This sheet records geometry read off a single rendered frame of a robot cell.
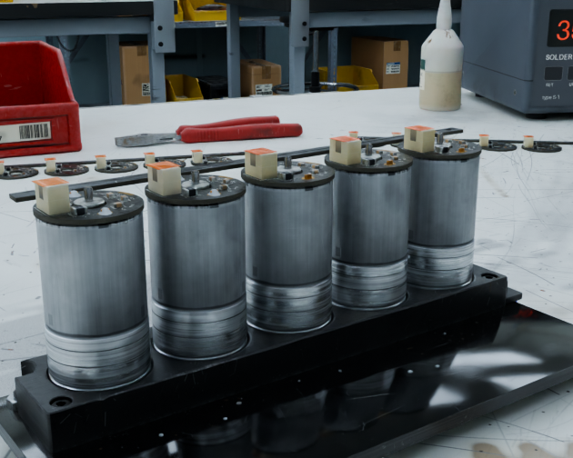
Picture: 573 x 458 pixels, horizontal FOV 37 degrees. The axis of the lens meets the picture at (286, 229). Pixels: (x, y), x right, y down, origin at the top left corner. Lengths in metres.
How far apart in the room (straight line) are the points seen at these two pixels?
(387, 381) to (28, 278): 0.16
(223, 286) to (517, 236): 0.20
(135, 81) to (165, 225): 4.18
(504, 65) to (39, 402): 0.55
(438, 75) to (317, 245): 0.49
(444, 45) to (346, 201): 0.47
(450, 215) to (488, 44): 0.48
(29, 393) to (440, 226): 0.13
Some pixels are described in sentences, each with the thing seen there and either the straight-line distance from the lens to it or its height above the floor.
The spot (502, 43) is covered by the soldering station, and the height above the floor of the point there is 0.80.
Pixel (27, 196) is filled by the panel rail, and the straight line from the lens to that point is 0.21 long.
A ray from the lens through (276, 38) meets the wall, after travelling 5.07.
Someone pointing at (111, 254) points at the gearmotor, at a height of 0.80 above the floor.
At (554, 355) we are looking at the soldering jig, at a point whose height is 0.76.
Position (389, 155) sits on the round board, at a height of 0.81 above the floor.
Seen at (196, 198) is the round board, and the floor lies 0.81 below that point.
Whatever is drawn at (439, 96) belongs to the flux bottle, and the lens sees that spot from 0.71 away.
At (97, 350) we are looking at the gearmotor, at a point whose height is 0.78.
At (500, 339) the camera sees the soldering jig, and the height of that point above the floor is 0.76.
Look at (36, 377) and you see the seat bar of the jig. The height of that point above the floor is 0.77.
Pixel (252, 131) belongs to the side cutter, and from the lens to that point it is 0.58.
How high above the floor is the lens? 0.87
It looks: 17 degrees down
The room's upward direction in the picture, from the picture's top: straight up
